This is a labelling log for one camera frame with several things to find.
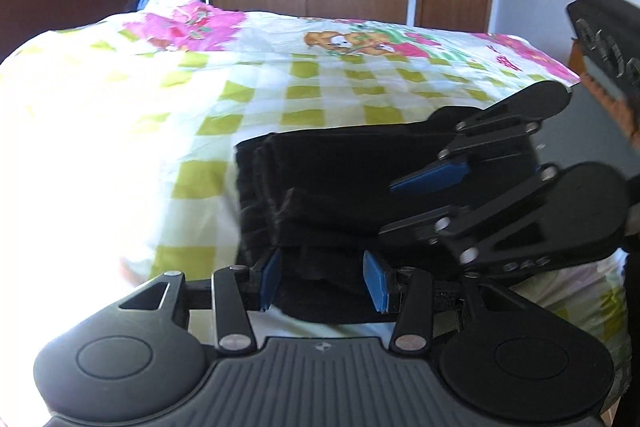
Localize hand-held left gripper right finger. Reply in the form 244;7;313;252
363;251;528;354

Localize person's dark clothing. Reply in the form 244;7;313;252
611;252;640;427

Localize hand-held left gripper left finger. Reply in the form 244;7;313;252
117;249;282;355

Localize black pants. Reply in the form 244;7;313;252
234;104;546;324

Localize printed checkered blanket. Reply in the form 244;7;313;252
0;0;631;408

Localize orange knitted band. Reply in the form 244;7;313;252
612;99;640;140

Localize pink printed pillow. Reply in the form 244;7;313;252
122;0;246;54

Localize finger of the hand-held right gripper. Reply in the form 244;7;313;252
378;164;566;270
389;107;542;196

